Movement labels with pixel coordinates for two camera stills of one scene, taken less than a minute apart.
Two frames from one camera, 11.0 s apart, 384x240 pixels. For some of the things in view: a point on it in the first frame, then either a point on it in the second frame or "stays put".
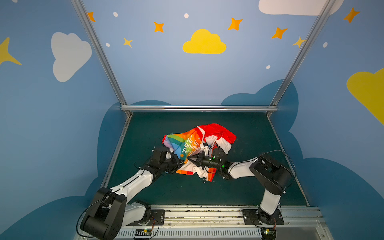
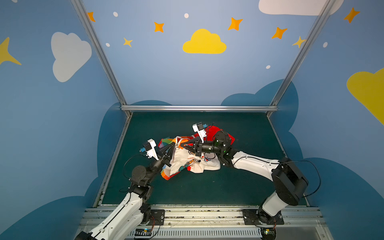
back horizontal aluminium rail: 165,108 stays put
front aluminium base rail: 226,222 stays put
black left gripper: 173,162 to 163,155
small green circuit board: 143,232 stays put
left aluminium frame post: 89,27 stays put
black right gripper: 201,160 to 197,146
